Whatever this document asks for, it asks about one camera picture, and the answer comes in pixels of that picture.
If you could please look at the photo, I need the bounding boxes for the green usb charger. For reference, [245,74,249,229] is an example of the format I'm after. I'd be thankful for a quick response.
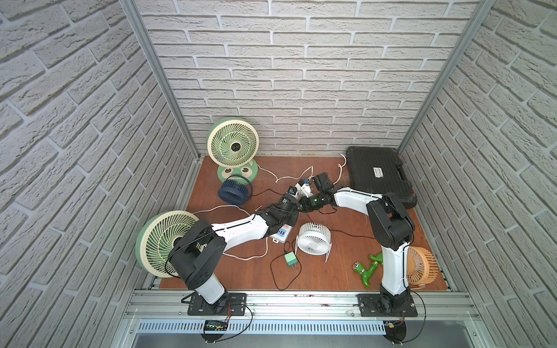
[284,252,299,267]

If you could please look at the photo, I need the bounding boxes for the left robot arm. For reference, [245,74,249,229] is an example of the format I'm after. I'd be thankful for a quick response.
[165,194,301,305]

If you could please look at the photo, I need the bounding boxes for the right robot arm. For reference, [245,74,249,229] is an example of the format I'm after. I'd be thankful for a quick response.
[300,188,415,310]

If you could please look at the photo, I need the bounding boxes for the white power strip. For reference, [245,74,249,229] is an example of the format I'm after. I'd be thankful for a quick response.
[270,224,292,244]

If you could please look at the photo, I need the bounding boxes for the small white desk fan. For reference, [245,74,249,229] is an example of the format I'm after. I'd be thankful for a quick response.
[294,223,332,262]

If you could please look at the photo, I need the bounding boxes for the small navy blue fan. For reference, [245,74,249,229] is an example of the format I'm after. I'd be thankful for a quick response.
[218,175,253,206]

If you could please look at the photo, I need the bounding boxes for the green fan at back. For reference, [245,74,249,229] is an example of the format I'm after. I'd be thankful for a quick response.
[206,117,260,185]

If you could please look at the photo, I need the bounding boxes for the green fan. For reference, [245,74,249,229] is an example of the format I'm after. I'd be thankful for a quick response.
[206,117,260,185]
[134,210,199,278]

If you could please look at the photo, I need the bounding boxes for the orange small fan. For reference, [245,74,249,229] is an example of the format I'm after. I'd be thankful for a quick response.
[407,246,440,288]

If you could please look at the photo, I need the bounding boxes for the green fan front left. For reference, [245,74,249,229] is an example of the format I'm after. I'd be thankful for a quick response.
[134,210,199,278]

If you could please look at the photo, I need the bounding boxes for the black tool case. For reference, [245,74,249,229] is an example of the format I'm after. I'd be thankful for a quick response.
[346,146,418,210]

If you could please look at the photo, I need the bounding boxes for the green plastic toy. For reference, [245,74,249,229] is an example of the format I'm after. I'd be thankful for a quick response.
[352,253,383,288]

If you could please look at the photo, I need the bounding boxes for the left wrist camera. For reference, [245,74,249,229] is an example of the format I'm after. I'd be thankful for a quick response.
[287,185,300,200]

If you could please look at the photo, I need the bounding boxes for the white fan cable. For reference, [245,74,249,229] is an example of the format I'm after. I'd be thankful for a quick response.
[191,204,271,262]

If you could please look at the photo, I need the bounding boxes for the black usb cable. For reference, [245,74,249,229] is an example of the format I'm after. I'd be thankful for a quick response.
[269,241,303,291]

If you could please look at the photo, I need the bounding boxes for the white power strip cable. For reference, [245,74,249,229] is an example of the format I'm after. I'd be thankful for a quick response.
[299,153,348,188]

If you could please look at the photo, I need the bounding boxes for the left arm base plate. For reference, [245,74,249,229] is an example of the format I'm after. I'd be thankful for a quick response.
[183,292,247,317]

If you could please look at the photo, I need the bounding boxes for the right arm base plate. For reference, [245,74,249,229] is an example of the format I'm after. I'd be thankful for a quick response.
[356,293,418,318]

